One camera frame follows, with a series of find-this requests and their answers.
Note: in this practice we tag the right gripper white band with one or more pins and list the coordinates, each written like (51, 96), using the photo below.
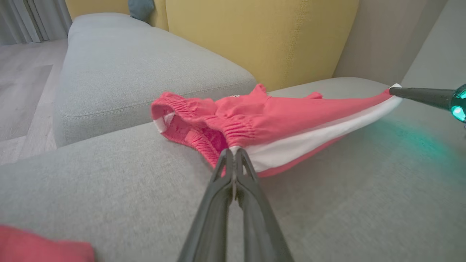
(459, 105)

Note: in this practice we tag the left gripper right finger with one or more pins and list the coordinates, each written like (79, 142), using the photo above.
(258, 225)

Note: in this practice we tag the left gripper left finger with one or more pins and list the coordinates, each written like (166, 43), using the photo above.
(214, 218)

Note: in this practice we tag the red and white sports garment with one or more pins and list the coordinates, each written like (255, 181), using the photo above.
(284, 120)

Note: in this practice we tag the large grey sofa seat cushion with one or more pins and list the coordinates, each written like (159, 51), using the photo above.
(109, 189)

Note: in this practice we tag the yellow sofa backrest cushion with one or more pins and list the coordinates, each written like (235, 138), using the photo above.
(102, 6)
(262, 36)

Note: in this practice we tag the teal throw pillow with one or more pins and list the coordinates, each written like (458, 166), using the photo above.
(141, 9)

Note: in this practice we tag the grey pleated curtain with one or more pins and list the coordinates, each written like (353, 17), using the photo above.
(32, 18)

